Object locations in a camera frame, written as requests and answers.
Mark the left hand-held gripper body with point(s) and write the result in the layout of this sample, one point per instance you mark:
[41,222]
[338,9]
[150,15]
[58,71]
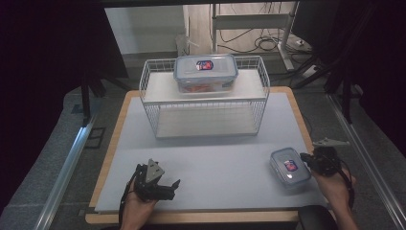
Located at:
[150,187]

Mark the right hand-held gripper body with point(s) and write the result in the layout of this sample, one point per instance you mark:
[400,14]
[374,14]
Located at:
[325,161]

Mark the small clear food container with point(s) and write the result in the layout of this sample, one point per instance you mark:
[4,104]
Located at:
[289,166]

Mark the large clear food container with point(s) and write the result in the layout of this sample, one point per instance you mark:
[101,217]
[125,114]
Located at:
[206,72]

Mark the person's left hand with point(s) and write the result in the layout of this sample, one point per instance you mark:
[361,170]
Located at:
[139,207]

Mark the person's right hand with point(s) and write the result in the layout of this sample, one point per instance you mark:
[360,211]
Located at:
[335,188]

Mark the pale grey table mat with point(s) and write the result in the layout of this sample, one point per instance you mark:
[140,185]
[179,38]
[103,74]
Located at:
[210,159]

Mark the black metal stand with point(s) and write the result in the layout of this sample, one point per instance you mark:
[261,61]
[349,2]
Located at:
[85,102]
[346,96]

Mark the white power strip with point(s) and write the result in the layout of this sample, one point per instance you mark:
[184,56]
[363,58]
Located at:
[309,72]

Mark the white cabinet panel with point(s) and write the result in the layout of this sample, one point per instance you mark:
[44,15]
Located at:
[143,28]

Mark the aluminium rail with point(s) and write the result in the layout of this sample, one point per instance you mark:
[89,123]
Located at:
[373,166]
[63,179]

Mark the white metal desk frame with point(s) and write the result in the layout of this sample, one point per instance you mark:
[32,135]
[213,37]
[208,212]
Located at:
[252,21]

